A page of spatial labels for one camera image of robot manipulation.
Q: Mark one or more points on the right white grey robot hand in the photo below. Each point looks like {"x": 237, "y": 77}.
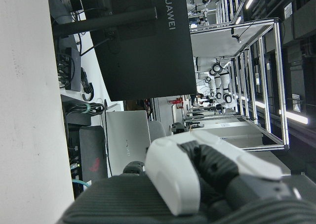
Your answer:
{"x": 172, "y": 172}

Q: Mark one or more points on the grey office chair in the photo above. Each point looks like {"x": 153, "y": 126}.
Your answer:
{"x": 156, "y": 131}

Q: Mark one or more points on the silver Huawei laptop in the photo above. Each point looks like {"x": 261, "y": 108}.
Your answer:
{"x": 128, "y": 140}

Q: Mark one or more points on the black mini PC red logo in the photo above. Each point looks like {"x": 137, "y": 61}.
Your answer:
{"x": 92, "y": 145}

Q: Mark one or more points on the white humanoid robot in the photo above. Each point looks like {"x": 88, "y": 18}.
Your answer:
{"x": 221, "y": 80}
{"x": 206, "y": 1}

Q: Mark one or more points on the black Huawei monitor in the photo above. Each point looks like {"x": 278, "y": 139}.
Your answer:
{"x": 148, "y": 60}

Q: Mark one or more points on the black electronics box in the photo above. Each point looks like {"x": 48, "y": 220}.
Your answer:
{"x": 74, "y": 70}

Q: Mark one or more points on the ceiling air vent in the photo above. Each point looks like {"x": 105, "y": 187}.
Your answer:
{"x": 288, "y": 10}
{"x": 296, "y": 103}

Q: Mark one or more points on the aluminium frame cage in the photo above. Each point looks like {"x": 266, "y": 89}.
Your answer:
{"x": 279, "y": 85}

